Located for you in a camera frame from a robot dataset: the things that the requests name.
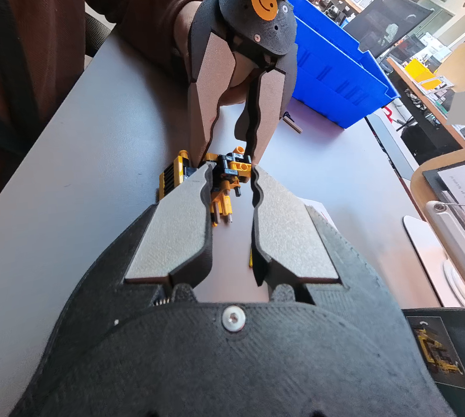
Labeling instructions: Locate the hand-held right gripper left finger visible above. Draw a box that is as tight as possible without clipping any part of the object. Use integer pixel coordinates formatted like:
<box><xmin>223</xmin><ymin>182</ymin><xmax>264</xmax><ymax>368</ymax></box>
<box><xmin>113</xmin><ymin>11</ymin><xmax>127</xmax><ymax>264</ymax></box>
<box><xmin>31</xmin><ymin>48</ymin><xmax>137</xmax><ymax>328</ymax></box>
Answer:
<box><xmin>124</xmin><ymin>163</ymin><xmax>214</xmax><ymax>288</ymax></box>

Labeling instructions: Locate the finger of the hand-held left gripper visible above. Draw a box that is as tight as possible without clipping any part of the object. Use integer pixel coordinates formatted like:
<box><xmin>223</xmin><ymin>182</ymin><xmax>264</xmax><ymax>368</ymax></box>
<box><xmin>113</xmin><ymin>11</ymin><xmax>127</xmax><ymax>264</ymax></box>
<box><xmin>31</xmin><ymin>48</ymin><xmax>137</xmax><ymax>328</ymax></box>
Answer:
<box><xmin>188</xmin><ymin>30</ymin><xmax>238</xmax><ymax>165</ymax></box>
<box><xmin>235</xmin><ymin>69</ymin><xmax>289</xmax><ymax>167</ymax></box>

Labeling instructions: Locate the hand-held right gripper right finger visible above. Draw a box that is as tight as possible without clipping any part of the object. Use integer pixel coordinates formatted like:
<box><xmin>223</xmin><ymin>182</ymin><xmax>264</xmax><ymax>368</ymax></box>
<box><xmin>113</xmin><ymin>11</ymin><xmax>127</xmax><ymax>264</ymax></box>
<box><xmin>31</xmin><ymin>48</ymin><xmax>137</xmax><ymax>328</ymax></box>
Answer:
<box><xmin>251</xmin><ymin>165</ymin><xmax>342</xmax><ymax>288</ymax></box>

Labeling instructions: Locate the yellow black lego model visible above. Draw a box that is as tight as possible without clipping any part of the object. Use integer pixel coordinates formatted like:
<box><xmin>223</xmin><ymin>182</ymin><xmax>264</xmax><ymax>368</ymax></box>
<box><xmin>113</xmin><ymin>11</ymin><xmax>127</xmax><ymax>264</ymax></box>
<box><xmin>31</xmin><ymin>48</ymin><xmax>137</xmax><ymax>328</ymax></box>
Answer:
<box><xmin>159</xmin><ymin>146</ymin><xmax>252</xmax><ymax>227</ymax></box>

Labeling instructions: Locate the blue plastic bin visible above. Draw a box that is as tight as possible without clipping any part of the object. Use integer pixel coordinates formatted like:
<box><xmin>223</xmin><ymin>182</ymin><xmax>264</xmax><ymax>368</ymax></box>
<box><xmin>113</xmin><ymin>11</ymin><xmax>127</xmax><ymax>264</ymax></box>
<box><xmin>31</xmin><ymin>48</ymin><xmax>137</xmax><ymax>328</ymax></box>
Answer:
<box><xmin>291</xmin><ymin>19</ymin><xmax>401</xmax><ymax>129</ymax></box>
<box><xmin>286</xmin><ymin>0</ymin><xmax>382</xmax><ymax>76</ymax></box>

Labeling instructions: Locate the dark lego set box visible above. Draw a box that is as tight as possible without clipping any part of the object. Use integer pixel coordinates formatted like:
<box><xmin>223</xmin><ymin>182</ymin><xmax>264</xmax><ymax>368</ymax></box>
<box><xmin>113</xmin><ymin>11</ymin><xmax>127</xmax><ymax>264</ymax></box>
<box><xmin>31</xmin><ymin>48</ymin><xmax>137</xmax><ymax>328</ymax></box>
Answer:
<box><xmin>401</xmin><ymin>307</ymin><xmax>465</xmax><ymax>389</ymax></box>

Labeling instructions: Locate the person's left hand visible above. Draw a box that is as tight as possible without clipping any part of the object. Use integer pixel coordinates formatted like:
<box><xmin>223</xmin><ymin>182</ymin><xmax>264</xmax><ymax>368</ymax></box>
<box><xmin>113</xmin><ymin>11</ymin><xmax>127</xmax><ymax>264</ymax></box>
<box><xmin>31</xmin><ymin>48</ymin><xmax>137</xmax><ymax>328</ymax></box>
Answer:
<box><xmin>173</xmin><ymin>0</ymin><xmax>259</xmax><ymax>107</ymax></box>

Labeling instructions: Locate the black mesh office chair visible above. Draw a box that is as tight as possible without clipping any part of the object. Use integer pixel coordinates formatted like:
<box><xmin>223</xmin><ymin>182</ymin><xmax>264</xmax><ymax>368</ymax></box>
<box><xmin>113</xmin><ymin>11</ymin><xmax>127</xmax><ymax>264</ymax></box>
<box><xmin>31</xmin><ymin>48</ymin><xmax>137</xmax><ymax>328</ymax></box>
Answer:
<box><xmin>343</xmin><ymin>0</ymin><xmax>435</xmax><ymax>59</ymax></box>

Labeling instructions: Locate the white monitor stand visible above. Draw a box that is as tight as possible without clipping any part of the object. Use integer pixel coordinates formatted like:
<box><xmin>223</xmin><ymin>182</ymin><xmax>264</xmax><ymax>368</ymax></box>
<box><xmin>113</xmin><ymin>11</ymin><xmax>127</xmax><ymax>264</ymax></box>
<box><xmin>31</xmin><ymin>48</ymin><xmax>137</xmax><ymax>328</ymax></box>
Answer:
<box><xmin>403</xmin><ymin>200</ymin><xmax>465</xmax><ymax>308</ymax></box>

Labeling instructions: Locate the yellow storage bin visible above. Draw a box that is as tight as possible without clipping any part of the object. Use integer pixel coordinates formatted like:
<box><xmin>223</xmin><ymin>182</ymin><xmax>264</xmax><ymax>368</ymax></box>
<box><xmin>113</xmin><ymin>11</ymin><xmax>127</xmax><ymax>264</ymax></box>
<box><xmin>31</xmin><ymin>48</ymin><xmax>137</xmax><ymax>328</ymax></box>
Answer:
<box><xmin>404</xmin><ymin>59</ymin><xmax>442</xmax><ymax>90</ymax></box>

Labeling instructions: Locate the black clipboard with paper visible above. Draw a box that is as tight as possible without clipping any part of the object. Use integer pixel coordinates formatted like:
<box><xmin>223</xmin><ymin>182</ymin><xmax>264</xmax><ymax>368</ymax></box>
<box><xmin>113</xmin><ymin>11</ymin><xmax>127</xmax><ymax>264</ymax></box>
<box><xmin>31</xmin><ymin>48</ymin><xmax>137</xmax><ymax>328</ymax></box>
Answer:
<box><xmin>421</xmin><ymin>165</ymin><xmax>465</xmax><ymax>207</ymax></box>

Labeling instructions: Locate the cluttered wooden desk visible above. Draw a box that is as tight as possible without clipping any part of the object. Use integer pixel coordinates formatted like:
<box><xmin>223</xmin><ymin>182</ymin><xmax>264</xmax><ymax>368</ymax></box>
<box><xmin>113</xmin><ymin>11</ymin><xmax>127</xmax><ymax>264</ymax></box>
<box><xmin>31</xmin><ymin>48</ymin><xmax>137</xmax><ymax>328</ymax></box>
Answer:
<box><xmin>387</xmin><ymin>57</ymin><xmax>465</xmax><ymax>151</ymax></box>

